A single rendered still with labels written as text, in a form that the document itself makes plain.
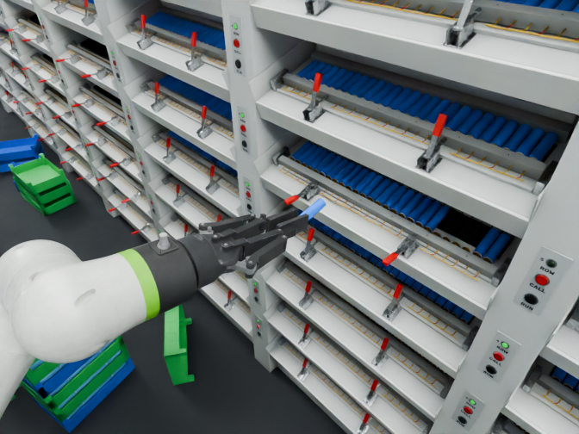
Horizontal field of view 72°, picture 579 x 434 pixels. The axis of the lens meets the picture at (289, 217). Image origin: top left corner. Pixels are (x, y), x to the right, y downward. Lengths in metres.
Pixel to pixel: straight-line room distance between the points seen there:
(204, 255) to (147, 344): 1.38
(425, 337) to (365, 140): 0.45
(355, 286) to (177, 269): 0.59
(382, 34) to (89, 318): 0.55
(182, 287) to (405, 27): 0.50
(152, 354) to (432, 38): 1.59
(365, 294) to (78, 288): 0.69
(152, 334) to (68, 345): 1.45
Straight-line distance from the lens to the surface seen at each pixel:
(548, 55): 0.62
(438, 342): 0.96
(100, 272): 0.50
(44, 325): 0.48
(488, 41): 0.65
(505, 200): 0.69
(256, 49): 0.92
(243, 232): 0.63
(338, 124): 0.83
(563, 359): 0.80
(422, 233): 0.84
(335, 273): 1.04
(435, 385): 1.13
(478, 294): 0.80
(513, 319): 0.78
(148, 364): 1.85
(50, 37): 2.22
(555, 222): 0.66
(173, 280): 0.52
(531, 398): 0.96
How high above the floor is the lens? 1.50
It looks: 38 degrees down
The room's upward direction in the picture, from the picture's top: straight up
